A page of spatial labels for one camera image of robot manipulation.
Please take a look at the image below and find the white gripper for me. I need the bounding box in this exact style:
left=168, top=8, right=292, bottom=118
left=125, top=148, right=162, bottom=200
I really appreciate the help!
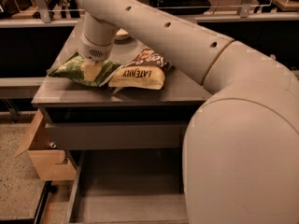
left=78, top=35, right=112, bottom=81

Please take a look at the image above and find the green jalapeno chip bag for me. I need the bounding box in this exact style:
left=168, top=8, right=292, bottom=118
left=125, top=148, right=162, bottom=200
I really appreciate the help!
left=50, top=52, right=121, bottom=87

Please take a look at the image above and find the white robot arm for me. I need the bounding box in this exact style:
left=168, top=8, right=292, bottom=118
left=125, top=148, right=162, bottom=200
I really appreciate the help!
left=78, top=0, right=299, bottom=224

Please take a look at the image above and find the grey drawer cabinet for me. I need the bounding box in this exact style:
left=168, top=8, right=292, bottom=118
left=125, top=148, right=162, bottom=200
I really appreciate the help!
left=31, top=17, right=213, bottom=224

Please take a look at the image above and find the brown and cream chip bag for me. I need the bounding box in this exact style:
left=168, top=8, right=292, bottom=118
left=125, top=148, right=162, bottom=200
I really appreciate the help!
left=108, top=47, right=170, bottom=90

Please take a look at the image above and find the closed top drawer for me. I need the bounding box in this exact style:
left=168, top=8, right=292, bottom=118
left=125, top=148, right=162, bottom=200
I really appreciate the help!
left=45, top=121, right=187, bottom=150

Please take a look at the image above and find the open middle drawer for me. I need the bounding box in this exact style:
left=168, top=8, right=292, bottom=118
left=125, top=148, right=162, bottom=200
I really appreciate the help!
left=64, top=148, right=188, bottom=224

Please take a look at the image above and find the white paper bowl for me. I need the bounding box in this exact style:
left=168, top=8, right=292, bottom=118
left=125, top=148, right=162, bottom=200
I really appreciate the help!
left=115, top=29, right=131, bottom=41

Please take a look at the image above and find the metal railing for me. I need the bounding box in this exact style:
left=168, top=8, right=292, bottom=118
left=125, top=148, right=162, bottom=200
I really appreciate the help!
left=0, top=0, right=299, bottom=24

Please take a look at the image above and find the open cardboard box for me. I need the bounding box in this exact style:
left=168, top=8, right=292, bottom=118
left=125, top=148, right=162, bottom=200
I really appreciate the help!
left=14, top=110, right=76, bottom=181

